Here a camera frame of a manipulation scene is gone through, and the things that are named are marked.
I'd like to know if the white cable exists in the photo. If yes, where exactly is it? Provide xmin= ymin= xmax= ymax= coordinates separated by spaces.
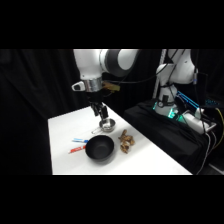
xmin=195 ymin=132 xmax=215 ymax=175

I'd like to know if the blue lit device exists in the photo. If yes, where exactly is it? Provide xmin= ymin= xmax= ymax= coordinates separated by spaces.
xmin=175 ymin=90 xmax=201 ymax=112

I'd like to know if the yellow cable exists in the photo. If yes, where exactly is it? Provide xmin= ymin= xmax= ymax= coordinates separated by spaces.
xmin=213 ymin=106 xmax=224 ymax=149

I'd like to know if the black curtain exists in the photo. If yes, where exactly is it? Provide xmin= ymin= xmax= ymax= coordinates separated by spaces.
xmin=0 ymin=49 xmax=224 ymax=176

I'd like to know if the brown tiger toy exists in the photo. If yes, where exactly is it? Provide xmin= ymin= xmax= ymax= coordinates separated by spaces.
xmin=117 ymin=128 xmax=136 ymax=155

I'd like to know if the white control box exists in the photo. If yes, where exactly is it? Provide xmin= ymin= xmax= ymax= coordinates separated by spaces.
xmin=179 ymin=110 xmax=218 ymax=135

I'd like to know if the small silver metal pot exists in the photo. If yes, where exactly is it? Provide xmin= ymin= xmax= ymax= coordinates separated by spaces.
xmin=91 ymin=117 xmax=117 ymax=135

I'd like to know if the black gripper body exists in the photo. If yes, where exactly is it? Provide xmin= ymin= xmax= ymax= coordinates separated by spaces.
xmin=86 ymin=89 xmax=104 ymax=110

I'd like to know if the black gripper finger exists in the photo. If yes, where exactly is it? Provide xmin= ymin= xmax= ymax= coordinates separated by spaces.
xmin=91 ymin=103 xmax=101 ymax=117
xmin=99 ymin=104 xmax=110 ymax=121

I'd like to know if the black bowl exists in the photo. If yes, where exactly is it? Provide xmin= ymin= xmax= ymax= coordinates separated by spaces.
xmin=84 ymin=134 xmax=116 ymax=163

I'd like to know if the blue marker pen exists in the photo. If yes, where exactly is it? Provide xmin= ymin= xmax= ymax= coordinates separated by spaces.
xmin=72 ymin=137 xmax=90 ymax=144

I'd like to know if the red marker pen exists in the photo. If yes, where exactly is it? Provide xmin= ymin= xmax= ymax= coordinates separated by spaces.
xmin=67 ymin=145 xmax=88 ymax=155

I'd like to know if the brown wrist mount bracket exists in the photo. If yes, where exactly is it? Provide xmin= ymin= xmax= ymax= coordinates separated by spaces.
xmin=101 ymin=81 xmax=121 ymax=93

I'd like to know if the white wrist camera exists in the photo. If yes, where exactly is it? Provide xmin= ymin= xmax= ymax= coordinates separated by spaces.
xmin=71 ymin=81 xmax=86 ymax=92

